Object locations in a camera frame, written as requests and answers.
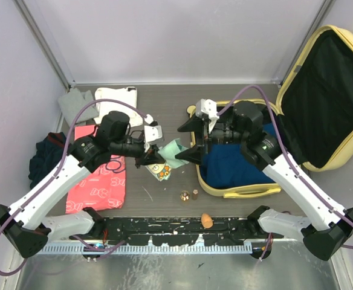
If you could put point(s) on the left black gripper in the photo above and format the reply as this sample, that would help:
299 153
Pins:
152 156

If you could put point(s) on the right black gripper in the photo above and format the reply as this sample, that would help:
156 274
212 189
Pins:
197 124

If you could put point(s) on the mint green cartoon cloth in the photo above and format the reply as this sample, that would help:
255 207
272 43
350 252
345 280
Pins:
163 171

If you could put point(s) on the blue shirt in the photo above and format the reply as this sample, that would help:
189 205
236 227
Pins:
224 167

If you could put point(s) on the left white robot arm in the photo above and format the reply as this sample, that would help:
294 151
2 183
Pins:
83 157

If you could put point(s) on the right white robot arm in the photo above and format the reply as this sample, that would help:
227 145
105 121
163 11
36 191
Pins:
326 225

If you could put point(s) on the copper round bottle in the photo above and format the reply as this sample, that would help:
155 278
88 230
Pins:
185 197

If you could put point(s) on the small brown bottle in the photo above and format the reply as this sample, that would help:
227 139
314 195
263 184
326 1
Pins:
195 194

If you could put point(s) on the pink patterned garment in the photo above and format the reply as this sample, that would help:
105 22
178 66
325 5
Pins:
104 189

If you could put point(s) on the white folded garment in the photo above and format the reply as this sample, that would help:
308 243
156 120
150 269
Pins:
126 95

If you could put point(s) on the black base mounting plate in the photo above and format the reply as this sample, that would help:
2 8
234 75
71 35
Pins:
139 231

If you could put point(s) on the orange egg-shaped sponge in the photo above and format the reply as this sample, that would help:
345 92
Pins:
206 221

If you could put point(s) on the grey folded garment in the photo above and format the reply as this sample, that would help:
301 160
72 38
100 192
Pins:
72 102

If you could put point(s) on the dark navy crumpled garment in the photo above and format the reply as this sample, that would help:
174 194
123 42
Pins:
48 154

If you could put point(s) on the yellow open suitcase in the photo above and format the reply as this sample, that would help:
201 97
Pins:
313 112

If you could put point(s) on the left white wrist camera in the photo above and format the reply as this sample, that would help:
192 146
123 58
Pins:
153 132

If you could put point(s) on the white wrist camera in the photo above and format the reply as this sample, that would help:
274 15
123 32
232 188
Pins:
153 132
207 109

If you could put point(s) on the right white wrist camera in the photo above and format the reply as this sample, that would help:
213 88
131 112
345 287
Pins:
207 109

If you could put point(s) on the aluminium frame rail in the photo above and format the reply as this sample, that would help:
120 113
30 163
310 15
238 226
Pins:
28 242

